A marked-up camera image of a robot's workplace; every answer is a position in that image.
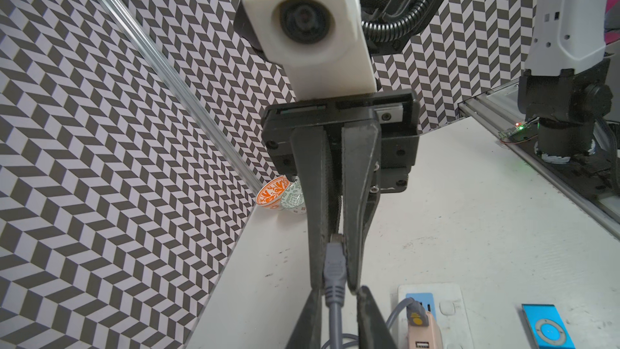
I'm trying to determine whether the grey usb cable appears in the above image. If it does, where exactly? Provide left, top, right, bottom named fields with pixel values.
left=319, top=296, right=432, bottom=349
left=323, top=233, right=349, bottom=349

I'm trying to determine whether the orange patterned bowl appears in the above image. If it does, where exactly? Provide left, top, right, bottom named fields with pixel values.
left=255, top=176, right=292, bottom=211

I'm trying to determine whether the green patterned bowl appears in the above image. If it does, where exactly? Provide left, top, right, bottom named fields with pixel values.
left=281, top=180, right=307, bottom=214

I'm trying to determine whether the pink charger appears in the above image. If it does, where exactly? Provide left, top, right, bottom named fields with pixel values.
left=408, top=313, right=443, bottom=349

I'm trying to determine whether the white colourful power strip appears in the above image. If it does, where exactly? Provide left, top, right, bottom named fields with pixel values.
left=398, top=283, right=475, bottom=349

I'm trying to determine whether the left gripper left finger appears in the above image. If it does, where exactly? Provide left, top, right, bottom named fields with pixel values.
left=285, top=289, right=323, bottom=349

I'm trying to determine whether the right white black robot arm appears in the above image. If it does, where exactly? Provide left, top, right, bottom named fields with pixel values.
left=234, top=0, right=612, bottom=292

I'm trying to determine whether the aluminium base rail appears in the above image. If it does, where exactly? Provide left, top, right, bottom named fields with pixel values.
left=459, top=80, right=619, bottom=238

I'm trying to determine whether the blue mp3 player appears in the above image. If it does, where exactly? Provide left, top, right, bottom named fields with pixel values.
left=522, top=304, right=576, bottom=349

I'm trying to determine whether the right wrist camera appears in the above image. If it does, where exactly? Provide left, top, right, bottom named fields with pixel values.
left=242, top=0, right=377, bottom=101

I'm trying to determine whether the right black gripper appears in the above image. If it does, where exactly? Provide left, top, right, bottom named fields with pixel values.
left=261, top=90, right=420, bottom=293

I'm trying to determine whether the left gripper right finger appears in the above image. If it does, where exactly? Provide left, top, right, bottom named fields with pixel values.
left=356, top=286, right=397, bottom=349

